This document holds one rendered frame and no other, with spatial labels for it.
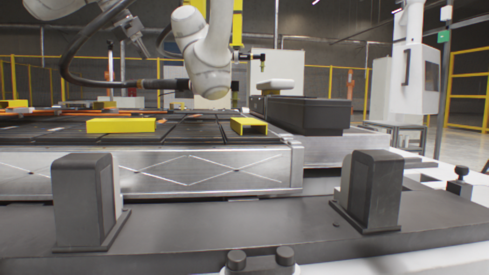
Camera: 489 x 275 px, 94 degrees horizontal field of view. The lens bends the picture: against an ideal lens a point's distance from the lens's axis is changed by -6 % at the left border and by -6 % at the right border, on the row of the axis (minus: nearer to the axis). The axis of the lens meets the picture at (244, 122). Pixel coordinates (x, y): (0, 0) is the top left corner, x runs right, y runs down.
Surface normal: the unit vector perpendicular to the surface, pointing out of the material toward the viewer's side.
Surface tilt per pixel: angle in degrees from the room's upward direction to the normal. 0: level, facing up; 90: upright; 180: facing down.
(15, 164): 90
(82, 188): 90
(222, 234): 0
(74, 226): 90
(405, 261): 0
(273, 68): 90
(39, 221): 0
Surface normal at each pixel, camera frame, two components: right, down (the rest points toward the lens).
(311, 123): 0.15, 0.11
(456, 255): 0.02, -0.99
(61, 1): 0.64, 0.75
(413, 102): -0.83, 0.04
